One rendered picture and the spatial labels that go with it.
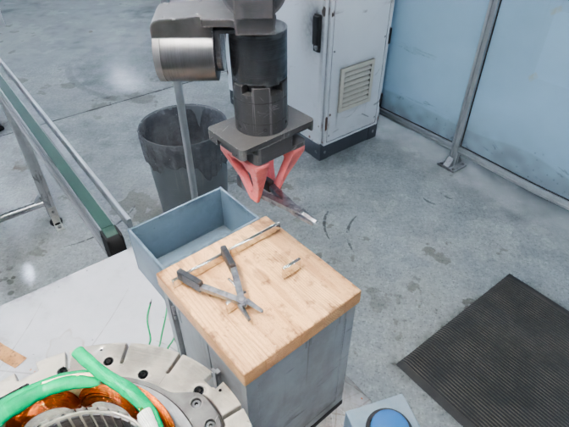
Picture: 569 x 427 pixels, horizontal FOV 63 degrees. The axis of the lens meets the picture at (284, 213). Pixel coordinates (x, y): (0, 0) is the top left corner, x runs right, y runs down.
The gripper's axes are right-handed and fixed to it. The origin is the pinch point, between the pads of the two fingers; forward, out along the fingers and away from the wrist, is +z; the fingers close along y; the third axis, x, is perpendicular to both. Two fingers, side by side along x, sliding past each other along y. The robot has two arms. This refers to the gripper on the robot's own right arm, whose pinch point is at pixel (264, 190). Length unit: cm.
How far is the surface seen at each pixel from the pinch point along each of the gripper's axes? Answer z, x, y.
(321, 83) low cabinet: 72, -129, -140
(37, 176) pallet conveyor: 91, -173, 0
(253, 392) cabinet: 17.3, 11.9, 12.0
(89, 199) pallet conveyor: 43, -73, 4
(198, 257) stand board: 12.0, -6.4, 7.1
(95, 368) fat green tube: 2.5, 7.8, 25.6
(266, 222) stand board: 12.1, -6.2, -4.9
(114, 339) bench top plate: 40, -25, 18
